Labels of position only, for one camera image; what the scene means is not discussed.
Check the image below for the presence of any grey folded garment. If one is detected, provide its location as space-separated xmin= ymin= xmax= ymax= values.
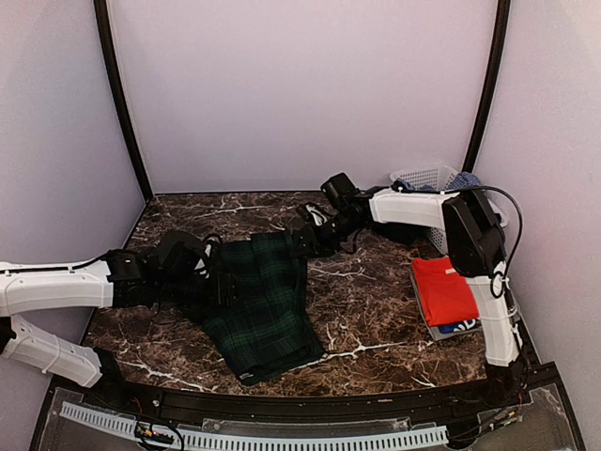
xmin=409 ymin=274 xmax=482 ymax=341

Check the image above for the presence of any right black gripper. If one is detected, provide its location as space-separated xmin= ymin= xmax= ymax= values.
xmin=290 ymin=210 xmax=363 ymax=259

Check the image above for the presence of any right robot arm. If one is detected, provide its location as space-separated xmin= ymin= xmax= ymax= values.
xmin=293 ymin=182 xmax=521 ymax=367

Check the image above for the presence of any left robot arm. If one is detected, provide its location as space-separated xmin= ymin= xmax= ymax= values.
xmin=1 ymin=247 xmax=237 ymax=410

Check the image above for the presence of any black garment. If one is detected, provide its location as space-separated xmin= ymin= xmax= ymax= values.
xmin=371 ymin=223 xmax=422 ymax=246

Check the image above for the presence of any white slotted cable duct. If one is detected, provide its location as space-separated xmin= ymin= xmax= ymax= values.
xmin=59 ymin=401 xmax=448 ymax=450

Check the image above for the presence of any right black frame post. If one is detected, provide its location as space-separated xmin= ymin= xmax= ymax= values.
xmin=462 ymin=0 xmax=512 ymax=172

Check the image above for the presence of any blue printed t-shirt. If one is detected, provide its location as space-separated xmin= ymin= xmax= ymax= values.
xmin=438 ymin=319 xmax=481 ymax=334

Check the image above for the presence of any red t-shirt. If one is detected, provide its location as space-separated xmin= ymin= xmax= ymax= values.
xmin=411 ymin=257 xmax=479 ymax=326

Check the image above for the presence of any black front rail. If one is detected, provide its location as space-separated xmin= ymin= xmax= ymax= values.
xmin=85 ymin=380 xmax=531 ymax=425

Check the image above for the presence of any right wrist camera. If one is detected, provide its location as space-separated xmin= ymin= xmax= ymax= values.
xmin=320 ymin=172 xmax=361 ymax=210

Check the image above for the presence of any blue checkered shirt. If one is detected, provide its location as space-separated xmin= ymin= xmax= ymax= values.
xmin=397 ymin=172 xmax=481 ymax=193

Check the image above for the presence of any white laundry basket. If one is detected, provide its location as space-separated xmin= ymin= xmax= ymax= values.
xmin=390 ymin=165 xmax=509 ymax=255

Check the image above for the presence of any dark green plaid garment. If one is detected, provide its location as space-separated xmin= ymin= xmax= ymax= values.
xmin=201 ymin=232 xmax=324 ymax=386

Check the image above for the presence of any left black frame post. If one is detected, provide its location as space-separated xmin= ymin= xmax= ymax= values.
xmin=93 ymin=0 xmax=154 ymax=203

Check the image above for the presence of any black frame post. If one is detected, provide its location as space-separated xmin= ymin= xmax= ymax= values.
xmin=93 ymin=0 xmax=154 ymax=203
xmin=462 ymin=0 xmax=512 ymax=172

